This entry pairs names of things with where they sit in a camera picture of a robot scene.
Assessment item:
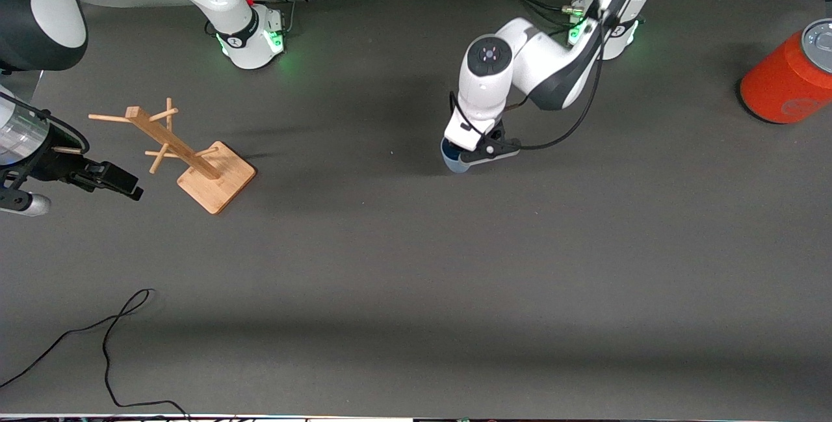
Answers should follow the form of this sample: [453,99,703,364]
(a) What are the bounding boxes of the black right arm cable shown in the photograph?
[0,92,90,155]

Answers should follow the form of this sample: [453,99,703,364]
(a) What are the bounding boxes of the wooden cup tree stand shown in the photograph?
[88,98,257,215]

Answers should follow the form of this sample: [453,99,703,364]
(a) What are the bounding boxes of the blue cup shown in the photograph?
[440,138,483,174]

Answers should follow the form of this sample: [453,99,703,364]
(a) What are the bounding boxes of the black left base cables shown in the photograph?
[490,0,589,30]

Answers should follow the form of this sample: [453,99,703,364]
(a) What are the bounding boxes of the thin black loose cable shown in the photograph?
[0,288,190,420]

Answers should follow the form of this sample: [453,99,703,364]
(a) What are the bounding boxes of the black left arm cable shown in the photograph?
[448,0,612,151]

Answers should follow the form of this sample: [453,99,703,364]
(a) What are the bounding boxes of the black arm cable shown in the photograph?
[0,92,90,155]
[448,0,612,151]

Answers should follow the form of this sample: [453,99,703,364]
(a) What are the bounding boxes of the orange can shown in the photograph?
[739,18,832,125]

